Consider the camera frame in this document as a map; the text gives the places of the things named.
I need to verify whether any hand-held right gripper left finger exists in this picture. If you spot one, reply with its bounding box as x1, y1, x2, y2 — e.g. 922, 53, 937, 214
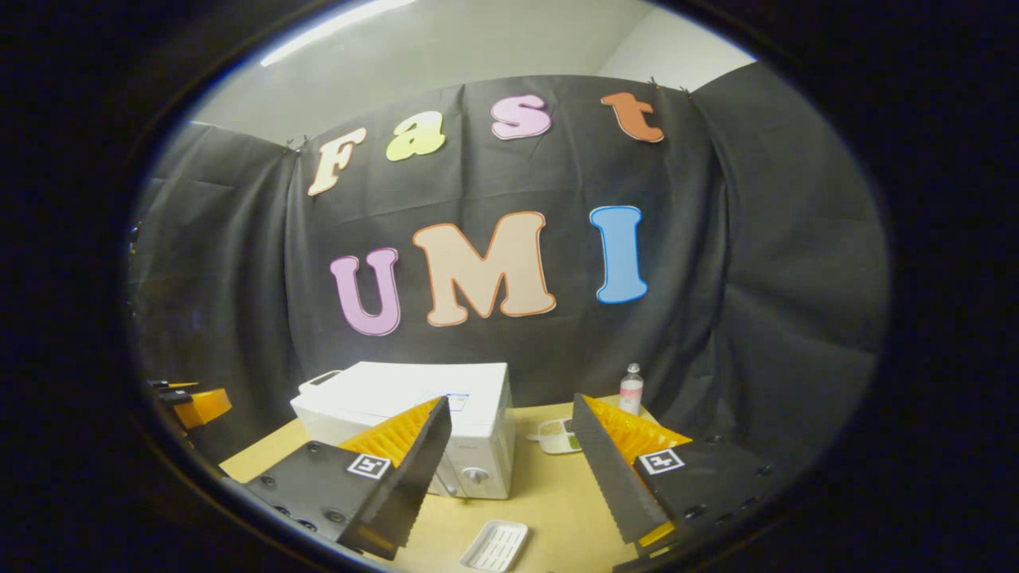
239, 396, 455, 560

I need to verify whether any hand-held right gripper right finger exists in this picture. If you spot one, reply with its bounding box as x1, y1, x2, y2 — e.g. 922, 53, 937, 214
568, 393, 785, 558

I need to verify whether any white microwave oven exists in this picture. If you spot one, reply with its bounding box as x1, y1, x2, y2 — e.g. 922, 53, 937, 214
291, 362, 517, 501

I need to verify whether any white divided dish with grains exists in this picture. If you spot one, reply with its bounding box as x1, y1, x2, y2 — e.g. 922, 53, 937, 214
527, 418, 582, 455

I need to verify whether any clear bottle with pink label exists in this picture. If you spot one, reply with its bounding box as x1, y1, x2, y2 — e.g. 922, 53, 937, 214
619, 364, 644, 417

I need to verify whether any white plastic tray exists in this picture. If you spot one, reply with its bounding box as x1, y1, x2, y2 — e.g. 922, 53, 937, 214
460, 520, 529, 572

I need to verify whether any black backdrop cloth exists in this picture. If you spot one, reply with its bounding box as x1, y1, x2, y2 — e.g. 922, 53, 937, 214
127, 62, 888, 470

